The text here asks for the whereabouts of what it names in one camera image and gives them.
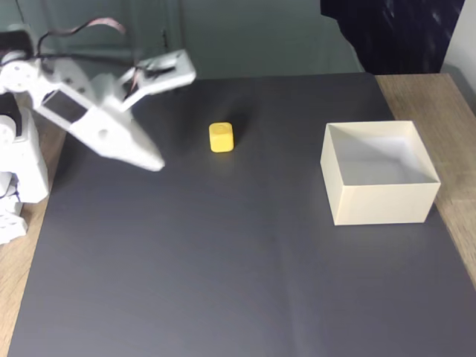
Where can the yellow cube block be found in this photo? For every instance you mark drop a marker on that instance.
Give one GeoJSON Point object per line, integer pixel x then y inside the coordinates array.
{"type": "Point", "coordinates": [222, 137]}

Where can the white open cardboard box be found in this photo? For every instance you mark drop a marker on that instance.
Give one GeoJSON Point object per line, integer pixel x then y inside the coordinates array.
{"type": "Point", "coordinates": [383, 204]}

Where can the pale green panelled door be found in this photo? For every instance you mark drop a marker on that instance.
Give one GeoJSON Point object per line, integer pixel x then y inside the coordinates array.
{"type": "Point", "coordinates": [100, 7]}

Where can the dark grey table mat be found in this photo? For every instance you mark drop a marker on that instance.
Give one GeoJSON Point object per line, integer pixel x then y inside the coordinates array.
{"type": "Point", "coordinates": [223, 260]}

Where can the black hanging cloth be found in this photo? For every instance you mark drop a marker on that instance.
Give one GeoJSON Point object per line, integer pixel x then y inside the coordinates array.
{"type": "Point", "coordinates": [390, 37]}

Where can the black camera module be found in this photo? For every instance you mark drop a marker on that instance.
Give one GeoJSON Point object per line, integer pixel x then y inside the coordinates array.
{"type": "Point", "coordinates": [160, 66]}

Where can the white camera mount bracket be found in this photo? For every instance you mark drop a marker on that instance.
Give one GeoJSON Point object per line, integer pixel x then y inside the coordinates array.
{"type": "Point", "coordinates": [182, 74]}

